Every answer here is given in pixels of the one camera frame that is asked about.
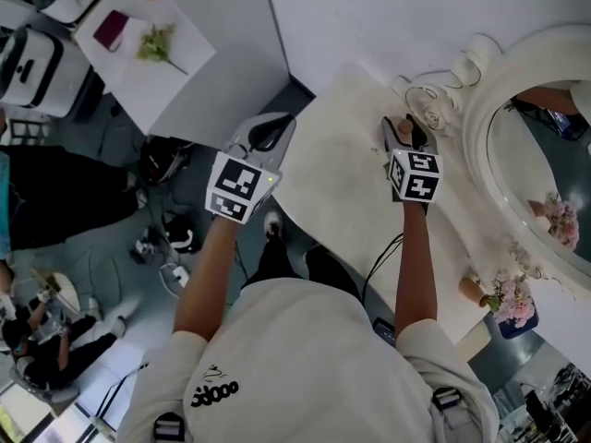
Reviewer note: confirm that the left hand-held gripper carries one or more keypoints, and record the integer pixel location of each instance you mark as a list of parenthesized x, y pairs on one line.
[(240, 185)]

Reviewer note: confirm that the white power strip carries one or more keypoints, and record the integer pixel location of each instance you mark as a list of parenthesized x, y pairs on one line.
[(177, 275)]

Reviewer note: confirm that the blue cushioned cream chair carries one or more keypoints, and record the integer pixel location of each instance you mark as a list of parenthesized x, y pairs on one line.
[(522, 328)]

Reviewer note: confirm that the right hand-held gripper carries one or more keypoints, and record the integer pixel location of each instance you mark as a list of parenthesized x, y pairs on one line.
[(415, 176)]

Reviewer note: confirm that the white black headset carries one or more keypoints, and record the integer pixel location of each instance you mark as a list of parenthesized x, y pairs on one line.
[(180, 238)]

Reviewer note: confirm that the person's cream sweatshirt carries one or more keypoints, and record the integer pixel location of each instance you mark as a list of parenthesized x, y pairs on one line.
[(300, 367)]

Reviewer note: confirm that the person's white left shoe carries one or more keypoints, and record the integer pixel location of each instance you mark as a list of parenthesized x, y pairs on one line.
[(273, 223)]

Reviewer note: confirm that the cream white dressing table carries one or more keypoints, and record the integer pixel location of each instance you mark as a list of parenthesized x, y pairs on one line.
[(337, 155)]

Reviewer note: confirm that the white oval framed mirror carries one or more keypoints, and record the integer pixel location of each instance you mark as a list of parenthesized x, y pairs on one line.
[(517, 155)]

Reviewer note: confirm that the person's black trousers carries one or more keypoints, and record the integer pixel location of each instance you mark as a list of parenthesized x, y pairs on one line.
[(277, 261)]

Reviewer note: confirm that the white desk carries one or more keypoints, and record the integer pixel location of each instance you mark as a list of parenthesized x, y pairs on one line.
[(152, 90)]

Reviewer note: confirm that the black backpack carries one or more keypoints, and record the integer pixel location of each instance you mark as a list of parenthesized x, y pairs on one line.
[(161, 162)]

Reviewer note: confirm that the black battery pack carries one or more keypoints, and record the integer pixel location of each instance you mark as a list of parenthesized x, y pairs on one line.
[(384, 330)]

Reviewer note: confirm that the maroon book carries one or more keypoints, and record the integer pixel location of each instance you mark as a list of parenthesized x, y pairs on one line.
[(111, 30)]

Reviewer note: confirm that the person's right forearm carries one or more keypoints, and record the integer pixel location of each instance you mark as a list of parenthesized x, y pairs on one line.
[(418, 270)]

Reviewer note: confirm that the gold woven basket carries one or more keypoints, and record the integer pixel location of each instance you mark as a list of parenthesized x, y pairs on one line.
[(53, 284)]

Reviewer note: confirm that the person's left forearm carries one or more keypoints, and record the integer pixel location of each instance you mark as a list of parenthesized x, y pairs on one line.
[(203, 275)]

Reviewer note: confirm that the green flower bunch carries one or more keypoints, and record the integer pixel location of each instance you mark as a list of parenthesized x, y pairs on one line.
[(154, 46)]

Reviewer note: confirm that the black harness buckle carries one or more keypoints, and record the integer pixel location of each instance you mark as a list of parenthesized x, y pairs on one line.
[(168, 427), (445, 399)]

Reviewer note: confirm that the pink vase with pink flowers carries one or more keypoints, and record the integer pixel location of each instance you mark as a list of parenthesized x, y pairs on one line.
[(471, 290)]

